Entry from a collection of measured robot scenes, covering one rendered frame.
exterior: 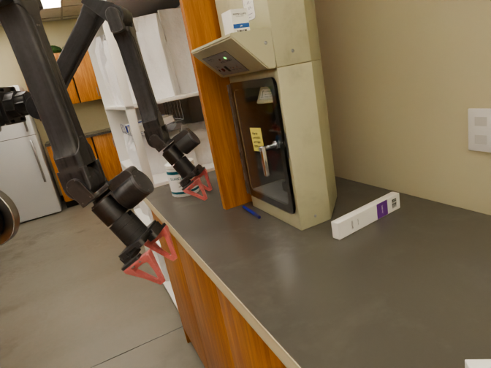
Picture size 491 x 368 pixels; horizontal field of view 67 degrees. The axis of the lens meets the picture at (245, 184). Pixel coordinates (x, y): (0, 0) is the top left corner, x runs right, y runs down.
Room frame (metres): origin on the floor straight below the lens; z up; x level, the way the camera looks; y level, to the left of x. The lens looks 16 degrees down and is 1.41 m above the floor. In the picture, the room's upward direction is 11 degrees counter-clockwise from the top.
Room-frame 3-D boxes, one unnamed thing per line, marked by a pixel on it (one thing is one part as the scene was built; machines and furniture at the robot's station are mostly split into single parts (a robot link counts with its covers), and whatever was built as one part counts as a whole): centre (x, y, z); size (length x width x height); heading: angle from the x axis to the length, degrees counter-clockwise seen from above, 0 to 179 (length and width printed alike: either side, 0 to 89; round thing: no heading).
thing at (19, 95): (1.29, 0.69, 1.45); 0.09 x 0.08 x 0.12; 173
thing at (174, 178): (1.64, 0.28, 1.02); 0.13 x 0.13 x 0.15
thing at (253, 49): (1.13, -0.02, 1.46); 0.32 x 0.12 x 0.10; 23
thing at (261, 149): (1.04, -0.08, 1.17); 0.05 x 0.03 x 0.10; 113
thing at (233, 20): (1.05, -0.05, 1.54); 0.05 x 0.05 x 0.06; 28
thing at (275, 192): (1.15, -0.07, 1.19); 0.30 x 0.01 x 0.40; 23
